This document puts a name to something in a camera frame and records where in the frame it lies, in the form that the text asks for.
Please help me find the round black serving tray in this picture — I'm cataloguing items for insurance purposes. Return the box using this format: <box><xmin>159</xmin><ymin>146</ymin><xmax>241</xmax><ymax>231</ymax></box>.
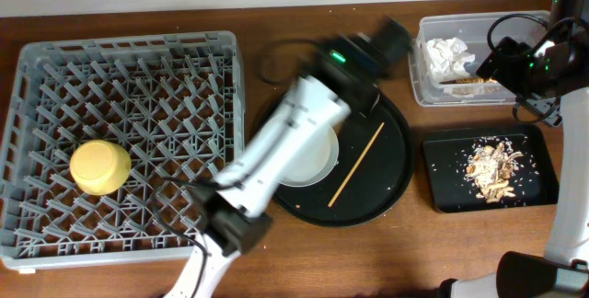
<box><xmin>273</xmin><ymin>95</ymin><xmax>416</xmax><ymax>227</ymax></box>

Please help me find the grey plastic dishwasher rack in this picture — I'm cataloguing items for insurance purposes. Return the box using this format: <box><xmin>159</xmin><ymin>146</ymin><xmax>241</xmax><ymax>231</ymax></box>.
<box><xmin>1</xmin><ymin>31</ymin><xmax>245</xmax><ymax>272</ymax></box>

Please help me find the grey round plate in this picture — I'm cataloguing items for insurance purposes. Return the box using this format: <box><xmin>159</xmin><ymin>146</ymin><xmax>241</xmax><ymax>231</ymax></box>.
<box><xmin>280</xmin><ymin>125</ymin><xmax>339</xmax><ymax>188</ymax></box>

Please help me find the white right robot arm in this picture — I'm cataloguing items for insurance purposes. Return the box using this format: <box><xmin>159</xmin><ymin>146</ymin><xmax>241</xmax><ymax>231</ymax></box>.
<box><xmin>436</xmin><ymin>0</ymin><xmax>588</xmax><ymax>298</ymax></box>

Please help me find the yellow plastic bowl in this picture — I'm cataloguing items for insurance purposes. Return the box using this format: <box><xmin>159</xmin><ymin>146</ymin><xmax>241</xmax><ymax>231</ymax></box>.
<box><xmin>69</xmin><ymin>140</ymin><xmax>132</xmax><ymax>196</ymax></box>

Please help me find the black rectangular tray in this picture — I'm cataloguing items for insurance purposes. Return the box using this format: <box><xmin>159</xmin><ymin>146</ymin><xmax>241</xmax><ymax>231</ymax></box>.
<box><xmin>422</xmin><ymin>124</ymin><xmax>559</xmax><ymax>213</ymax></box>

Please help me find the white paper napkin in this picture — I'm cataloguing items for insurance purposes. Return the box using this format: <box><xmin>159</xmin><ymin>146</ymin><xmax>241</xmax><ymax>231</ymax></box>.
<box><xmin>422</xmin><ymin>38</ymin><xmax>476</xmax><ymax>83</ymax></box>

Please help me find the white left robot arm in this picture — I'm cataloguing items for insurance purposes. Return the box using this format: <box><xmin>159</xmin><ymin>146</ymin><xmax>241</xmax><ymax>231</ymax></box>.
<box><xmin>168</xmin><ymin>19</ymin><xmax>411</xmax><ymax>297</ymax></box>

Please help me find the gold snack wrapper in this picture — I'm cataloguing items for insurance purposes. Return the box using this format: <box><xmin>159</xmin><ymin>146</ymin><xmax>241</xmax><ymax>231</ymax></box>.
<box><xmin>440</xmin><ymin>77</ymin><xmax>497</xmax><ymax>85</ymax></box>

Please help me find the food scraps and rice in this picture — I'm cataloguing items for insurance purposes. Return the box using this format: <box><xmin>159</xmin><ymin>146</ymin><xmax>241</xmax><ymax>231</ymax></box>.
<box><xmin>464</xmin><ymin>141</ymin><xmax>525</xmax><ymax>203</ymax></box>

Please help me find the clear plastic waste bin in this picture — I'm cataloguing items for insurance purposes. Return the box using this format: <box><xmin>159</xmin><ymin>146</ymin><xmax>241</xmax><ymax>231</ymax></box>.
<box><xmin>407</xmin><ymin>10</ymin><xmax>575</xmax><ymax>108</ymax></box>

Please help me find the wooden chopstick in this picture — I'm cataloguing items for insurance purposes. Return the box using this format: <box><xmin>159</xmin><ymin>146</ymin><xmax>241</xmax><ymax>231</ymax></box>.
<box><xmin>328</xmin><ymin>122</ymin><xmax>385</xmax><ymax>208</ymax></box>

